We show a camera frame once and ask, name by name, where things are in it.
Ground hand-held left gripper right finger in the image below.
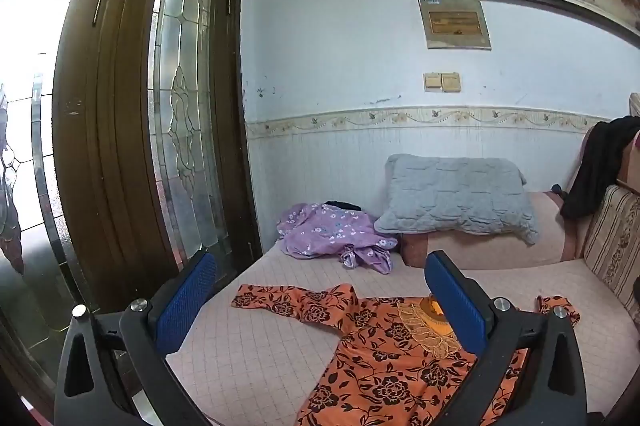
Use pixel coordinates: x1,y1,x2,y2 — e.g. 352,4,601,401
415,250,588,426

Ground orange black floral dress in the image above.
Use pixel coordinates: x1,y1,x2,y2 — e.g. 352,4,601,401
231,283,581,426

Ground grey quilted pillow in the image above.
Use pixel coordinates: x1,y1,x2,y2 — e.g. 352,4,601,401
374,153,541,246

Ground wall panel box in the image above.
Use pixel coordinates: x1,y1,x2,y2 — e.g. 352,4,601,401
418,0,492,51

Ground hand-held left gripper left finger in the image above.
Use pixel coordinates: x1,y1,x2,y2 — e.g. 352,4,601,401
52,250,218,426

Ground striped sofa cushion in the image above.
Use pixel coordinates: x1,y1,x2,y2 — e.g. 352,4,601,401
582,183,640,327

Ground brown wooden glazed door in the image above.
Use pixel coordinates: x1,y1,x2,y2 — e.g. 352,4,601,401
0,0,263,407

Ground black cloth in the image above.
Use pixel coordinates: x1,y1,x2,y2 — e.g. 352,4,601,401
560,116,640,221

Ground purple floral garment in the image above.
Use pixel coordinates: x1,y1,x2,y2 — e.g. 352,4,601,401
276,202,399,275

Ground pink sofa bed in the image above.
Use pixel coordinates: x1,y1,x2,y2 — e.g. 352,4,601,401
165,92,640,426

